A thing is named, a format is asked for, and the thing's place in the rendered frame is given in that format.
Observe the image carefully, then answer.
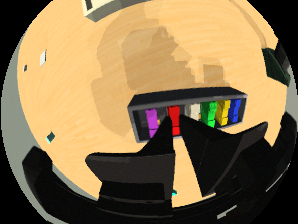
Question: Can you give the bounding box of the small teal cube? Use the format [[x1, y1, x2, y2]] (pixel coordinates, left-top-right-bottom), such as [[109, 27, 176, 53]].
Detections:
[[47, 132, 55, 144]]

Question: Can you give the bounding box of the purple fuse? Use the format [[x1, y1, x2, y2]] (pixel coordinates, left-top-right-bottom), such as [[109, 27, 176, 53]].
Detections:
[[145, 108, 158, 139]]

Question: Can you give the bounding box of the turquoise rectangular block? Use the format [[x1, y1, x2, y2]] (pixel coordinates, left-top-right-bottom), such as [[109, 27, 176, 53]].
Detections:
[[172, 189, 177, 196]]

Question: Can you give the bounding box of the white fuse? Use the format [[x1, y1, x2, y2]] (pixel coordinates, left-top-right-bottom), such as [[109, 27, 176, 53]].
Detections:
[[185, 103, 200, 121]]

